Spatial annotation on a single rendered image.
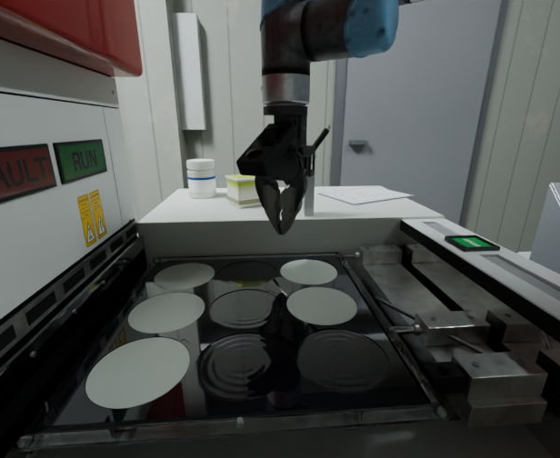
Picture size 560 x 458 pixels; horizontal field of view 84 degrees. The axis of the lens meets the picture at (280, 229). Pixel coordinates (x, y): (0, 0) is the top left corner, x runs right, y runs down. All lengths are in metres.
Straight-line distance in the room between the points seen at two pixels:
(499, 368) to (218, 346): 0.30
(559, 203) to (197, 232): 0.79
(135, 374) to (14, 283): 0.15
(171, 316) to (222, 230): 0.24
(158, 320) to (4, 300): 0.16
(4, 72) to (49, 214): 0.14
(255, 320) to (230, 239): 0.25
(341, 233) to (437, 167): 2.07
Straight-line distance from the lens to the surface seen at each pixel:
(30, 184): 0.41
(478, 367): 0.40
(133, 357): 0.40
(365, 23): 0.46
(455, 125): 2.71
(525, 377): 0.42
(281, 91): 0.50
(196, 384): 0.35
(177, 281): 0.55
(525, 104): 3.09
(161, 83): 2.17
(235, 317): 0.44
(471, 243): 0.59
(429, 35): 2.62
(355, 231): 0.66
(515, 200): 3.21
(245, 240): 0.63
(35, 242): 0.42
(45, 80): 0.47
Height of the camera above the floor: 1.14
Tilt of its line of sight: 18 degrees down
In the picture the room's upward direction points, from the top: straight up
